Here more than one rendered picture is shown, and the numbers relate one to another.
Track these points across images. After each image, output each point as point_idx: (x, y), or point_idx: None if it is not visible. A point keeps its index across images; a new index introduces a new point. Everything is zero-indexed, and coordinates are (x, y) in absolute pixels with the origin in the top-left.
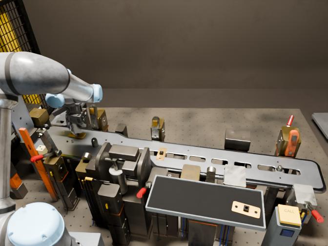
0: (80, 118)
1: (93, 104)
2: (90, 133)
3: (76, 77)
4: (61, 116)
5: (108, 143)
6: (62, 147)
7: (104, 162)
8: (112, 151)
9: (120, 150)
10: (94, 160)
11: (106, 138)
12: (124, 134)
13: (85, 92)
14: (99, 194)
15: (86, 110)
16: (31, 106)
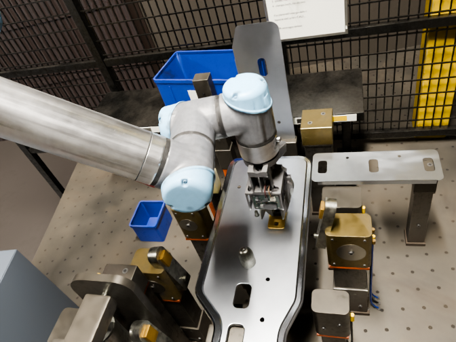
0: (252, 197)
1: (334, 203)
2: (289, 236)
3: (44, 124)
4: (340, 161)
5: (117, 284)
6: (241, 203)
7: (99, 294)
8: (84, 302)
9: (83, 319)
10: (122, 273)
11: (272, 277)
12: (319, 319)
13: (90, 164)
14: (63, 312)
15: (279, 195)
16: (350, 102)
